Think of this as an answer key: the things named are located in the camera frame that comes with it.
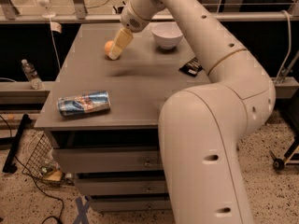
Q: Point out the clear plastic water bottle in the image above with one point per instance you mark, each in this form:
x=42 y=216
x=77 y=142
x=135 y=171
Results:
x=31 y=74

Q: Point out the grey drawer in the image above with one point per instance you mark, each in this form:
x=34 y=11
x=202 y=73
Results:
x=126 y=204
x=106 y=160
x=122 y=185

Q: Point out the wire mesh basket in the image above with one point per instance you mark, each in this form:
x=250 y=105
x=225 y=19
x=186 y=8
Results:
x=42 y=167

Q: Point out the orange fruit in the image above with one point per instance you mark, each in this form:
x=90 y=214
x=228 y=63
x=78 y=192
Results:
x=108 y=46

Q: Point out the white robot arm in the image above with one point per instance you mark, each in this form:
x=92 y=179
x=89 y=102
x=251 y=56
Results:
x=200 y=126

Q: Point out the blue tape cross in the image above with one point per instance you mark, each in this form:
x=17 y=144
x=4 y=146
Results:
x=82 y=212

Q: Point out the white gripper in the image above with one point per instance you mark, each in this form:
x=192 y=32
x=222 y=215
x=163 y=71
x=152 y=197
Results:
x=131 y=19

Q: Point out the bottom grey drawer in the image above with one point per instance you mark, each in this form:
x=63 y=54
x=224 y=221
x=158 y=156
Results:
x=126 y=204

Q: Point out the middle grey drawer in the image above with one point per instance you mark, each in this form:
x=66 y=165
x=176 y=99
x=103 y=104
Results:
x=122 y=185

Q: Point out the black caster wheel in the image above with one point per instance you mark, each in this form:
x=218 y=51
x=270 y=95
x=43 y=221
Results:
x=278 y=164

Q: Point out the white ceramic bowl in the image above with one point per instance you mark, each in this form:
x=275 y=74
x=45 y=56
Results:
x=167 y=35

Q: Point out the black metal stand leg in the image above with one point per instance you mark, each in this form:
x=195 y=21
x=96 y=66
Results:
x=10 y=166

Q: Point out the top grey drawer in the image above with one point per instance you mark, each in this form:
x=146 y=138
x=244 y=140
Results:
x=106 y=160

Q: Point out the crushed redbull can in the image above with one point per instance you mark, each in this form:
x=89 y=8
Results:
x=84 y=103

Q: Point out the black snack packet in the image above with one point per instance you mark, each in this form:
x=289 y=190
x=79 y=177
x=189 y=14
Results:
x=191 y=68

